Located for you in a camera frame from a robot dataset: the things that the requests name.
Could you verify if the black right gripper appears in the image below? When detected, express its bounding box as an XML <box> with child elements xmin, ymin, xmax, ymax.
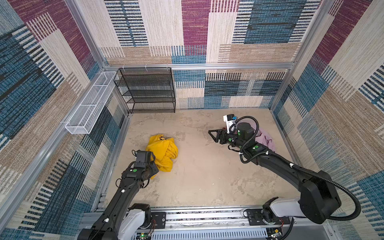
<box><xmin>208</xmin><ymin>128</ymin><xmax>245</xmax><ymax>149</ymax></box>

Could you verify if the yellow cloth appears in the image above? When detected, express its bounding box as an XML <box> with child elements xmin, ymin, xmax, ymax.
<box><xmin>146</xmin><ymin>134</ymin><xmax>179</xmax><ymax>172</ymax></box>

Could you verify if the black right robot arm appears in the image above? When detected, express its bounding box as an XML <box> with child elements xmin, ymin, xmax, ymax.
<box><xmin>208</xmin><ymin>123</ymin><xmax>342</xmax><ymax>224</ymax></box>

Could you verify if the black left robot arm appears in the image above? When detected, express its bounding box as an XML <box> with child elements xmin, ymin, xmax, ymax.
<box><xmin>77</xmin><ymin>135</ymin><xmax>178</xmax><ymax>240</ymax></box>

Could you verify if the lilac ribbed cloth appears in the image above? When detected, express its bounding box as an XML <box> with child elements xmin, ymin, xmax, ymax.
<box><xmin>255</xmin><ymin>128</ymin><xmax>276</xmax><ymax>152</ymax></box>

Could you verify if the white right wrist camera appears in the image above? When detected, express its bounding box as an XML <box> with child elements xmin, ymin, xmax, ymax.
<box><xmin>223</xmin><ymin>114</ymin><xmax>237</xmax><ymax>134</ymax></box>

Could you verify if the black corrugated cable hose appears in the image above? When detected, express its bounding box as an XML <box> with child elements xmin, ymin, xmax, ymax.
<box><xmin>227</xmin><ymin>115</ymin><xmax>362</xmax><ymax>222</ymax></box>

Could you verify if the black wire mesh shelf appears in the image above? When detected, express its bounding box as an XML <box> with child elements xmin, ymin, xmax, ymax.
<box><xmin>115</xmin><ymin>68</ymin><xmax>176</xmax><ymax>114</ymax></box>

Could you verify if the aluminium horizontal frame bar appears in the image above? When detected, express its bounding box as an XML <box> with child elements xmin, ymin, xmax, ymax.
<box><xmin>104</xmin><ymin>62</ymin><xmax>294</xmax><ymax>71</ymax></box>

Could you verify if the white wire mesh basket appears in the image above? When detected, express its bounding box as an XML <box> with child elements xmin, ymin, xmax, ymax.
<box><xmin>65</xmin><ymin>72</ymin><xmax>117</xmax><ymax>135</ymax></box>

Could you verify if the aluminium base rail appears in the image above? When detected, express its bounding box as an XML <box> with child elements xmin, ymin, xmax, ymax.
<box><xmin>80</xmin><ymin>205</ymin><xmax>340</xmax><ymax>240</ymax></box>

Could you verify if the aluminium frame corner post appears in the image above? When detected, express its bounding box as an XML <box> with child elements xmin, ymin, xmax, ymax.
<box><xmin>269</xmin><ymin>0</ymin><xmax>335</xmax><ymax>113</ymax></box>

